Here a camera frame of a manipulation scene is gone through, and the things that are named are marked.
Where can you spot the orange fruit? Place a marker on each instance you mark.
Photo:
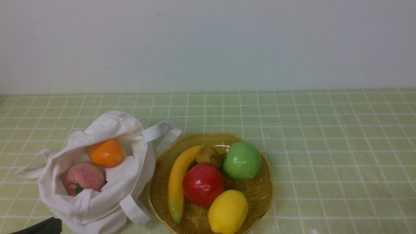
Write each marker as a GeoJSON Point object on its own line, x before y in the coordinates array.
{"type": "Point", "coordinates": [108, 153]}

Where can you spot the red apple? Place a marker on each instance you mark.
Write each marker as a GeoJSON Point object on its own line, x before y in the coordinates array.
{"type": "Point", "coordinates": [202, 184]}

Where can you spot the yellow lemon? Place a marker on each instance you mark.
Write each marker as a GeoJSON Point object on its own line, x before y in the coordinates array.
{"type": "Point", "coordinates": [228, 212]}

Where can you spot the brown kiwi fruit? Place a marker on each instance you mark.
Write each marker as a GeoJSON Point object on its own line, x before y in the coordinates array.
{"type": "Point", "coordinates": [209, 155]}

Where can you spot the green apple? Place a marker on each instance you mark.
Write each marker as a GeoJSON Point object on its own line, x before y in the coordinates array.
{"type": "Point", "coordinates": [242, 162]}

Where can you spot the green checkered tablecloth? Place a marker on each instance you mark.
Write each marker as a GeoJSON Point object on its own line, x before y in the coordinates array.
{"type": "Point", "coordinates": [343, 161]}

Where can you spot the yellow banana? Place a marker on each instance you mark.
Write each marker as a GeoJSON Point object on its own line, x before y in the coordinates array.
{"type": "Point", "coordinates": [179, 169]}

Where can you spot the pink peach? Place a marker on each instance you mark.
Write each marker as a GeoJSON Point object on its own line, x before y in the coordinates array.
{"type": "Point", "coordinates": [83, 176]}

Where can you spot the golden wire fruit basket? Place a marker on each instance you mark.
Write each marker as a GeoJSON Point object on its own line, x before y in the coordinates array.
{"type": "Point", "coordinates": [258, 191]}

